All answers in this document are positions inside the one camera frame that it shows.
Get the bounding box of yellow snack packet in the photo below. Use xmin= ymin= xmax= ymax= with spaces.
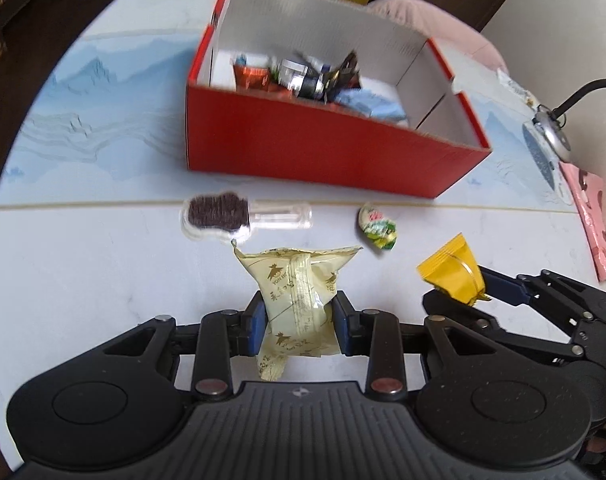
xmin=417 ymin=233 xmax=489 ymax=307

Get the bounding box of cream yellow snack bag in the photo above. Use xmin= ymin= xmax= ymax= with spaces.
xmin=233 ymin=246 xmax=361 ymax=382

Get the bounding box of green white small candy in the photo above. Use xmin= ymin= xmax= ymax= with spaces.
xmin=356 ymin=204 xmax=397 ymax=250

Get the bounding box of light blue snack packet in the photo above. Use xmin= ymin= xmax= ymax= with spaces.
xmin=335 ymin=89 xmax=407 ymax=122

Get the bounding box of copper brown snack bag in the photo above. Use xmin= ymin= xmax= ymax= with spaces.
xmin=233 ymin=63 xmax=282 ymax=92

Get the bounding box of dark triangular chocolate packet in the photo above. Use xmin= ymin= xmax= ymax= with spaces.
xmin=325 ymin=50 xmax=361 ymax=102

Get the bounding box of silver foil snack pack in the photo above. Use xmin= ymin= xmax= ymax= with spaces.
xmin=277 ymin=60 xmax=326 ymax=101

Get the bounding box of white blue snack packet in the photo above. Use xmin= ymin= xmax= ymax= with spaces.
xmin=231 ymin=53 xmax=271 ymax=68

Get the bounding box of person's right hand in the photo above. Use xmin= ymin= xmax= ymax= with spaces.
xmin=580 ymin=422 xmax=606 ymax=466

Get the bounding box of chocolate lollipop in blister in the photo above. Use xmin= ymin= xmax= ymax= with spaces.
xmin=179 ymin=192 xmax=313 ymax=244

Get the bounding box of pink patterned pouch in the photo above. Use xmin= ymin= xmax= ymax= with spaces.
xmin=559 ymin=162 xmax=606 ymax=283

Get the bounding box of silver desk lamp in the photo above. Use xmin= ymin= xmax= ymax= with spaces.
xmin=529 ymin=78 xmax=606 ymax=164

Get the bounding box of small paper packet on table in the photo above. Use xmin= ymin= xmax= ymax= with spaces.
xmin=496 ymin=68 xmax=539 ymax=110

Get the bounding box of red cardboard box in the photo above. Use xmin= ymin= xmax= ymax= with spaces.
xmin=185 ymin=0 xmax=490 ymax=198

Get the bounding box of blue mountain table mat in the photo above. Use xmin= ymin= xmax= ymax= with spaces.
xmin=0 ymin=35 xmax=573 ymax=211

